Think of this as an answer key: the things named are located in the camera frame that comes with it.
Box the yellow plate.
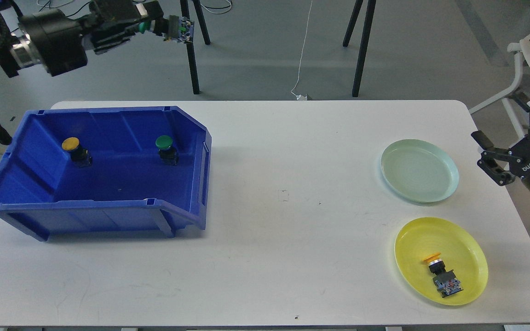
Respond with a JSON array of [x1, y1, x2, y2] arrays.
[[394, 217, 489, 306]]

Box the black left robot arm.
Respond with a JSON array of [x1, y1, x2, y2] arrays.
[[0, 0, 178, 77]]

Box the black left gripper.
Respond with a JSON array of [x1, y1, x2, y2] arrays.
[[17, 0, 164, 77]]

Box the white cable on floor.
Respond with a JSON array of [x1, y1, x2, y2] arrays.
[[291, 0, 315, 101]]

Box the black tripod leg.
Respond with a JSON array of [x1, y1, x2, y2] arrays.
[[342, 0, 377, 97], [179, 0, 212, 95]]

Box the yellow push button switch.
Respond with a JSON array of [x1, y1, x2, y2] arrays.
[[422, 253, 463, 298], [61, 137, 92, 167]]

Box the black tripod leg left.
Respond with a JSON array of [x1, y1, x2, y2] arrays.
[[179, 0, 212, 95]]

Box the light green plate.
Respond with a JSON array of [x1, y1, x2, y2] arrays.
[[380, 139, 459, 204]]

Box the black tripod leg right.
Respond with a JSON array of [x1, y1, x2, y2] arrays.
[[342, 0, 377, 97]]

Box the blue plastic storage bin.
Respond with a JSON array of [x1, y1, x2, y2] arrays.
[[0, 106, 212, 241]]

